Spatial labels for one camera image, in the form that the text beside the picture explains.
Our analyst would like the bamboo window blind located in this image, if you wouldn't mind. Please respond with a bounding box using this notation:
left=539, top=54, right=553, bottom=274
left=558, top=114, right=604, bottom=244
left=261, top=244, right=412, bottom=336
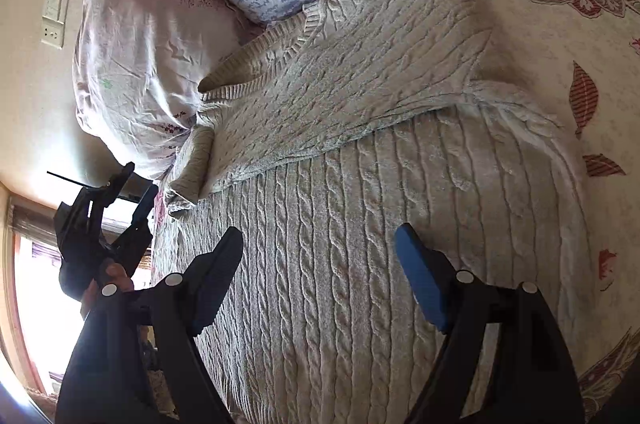
left=9, top=198, right=62, bottom=251

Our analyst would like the beige cable knit sweater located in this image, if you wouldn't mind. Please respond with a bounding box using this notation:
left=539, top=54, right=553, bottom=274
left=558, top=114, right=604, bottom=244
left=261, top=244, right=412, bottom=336
left=150, top=0, right=601, bottom=424

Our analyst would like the pink floral pillow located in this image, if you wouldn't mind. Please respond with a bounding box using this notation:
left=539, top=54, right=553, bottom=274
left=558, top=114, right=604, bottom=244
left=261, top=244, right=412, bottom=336
left=72, top=0, right=266, bottom=181

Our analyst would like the floral bed sheet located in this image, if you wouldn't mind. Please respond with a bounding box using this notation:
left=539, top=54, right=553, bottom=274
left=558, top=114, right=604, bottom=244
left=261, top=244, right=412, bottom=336
left=150, top=0, right=640, bottom=424

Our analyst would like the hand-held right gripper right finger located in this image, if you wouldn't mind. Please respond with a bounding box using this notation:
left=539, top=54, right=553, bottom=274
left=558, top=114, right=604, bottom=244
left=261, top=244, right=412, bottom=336
left=394, top=224, right=586, bottom=424

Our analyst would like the white wall switch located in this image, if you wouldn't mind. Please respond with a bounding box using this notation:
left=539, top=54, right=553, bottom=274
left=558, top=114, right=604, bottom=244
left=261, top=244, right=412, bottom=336
left=44, top=0, right=71, bottom=23

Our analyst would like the person's left hand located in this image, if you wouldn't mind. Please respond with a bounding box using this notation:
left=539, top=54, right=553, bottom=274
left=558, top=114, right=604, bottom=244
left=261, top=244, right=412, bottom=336
left=81, top=258, right=136, bottom=321

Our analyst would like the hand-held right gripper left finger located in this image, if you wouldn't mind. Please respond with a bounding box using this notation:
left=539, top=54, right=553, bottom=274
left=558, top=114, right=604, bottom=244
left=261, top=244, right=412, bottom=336
left=55, top=226, right=245, bottom=424

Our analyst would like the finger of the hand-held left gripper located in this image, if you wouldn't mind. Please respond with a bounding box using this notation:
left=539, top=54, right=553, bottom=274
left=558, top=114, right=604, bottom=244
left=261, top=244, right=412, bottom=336
left=102, top=161, right=136, bottom=207
left=131, top=184, right=159, bottom=235

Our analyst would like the white wall socket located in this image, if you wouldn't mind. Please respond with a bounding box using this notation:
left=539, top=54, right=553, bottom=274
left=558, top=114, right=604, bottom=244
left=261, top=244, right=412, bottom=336
left=41, top=16, right=66, bottom=50

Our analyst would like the wooden framed window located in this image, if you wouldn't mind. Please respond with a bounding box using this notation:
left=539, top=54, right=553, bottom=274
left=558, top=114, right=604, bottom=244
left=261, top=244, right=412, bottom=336
left=0, top=184, right=151, bottom=410

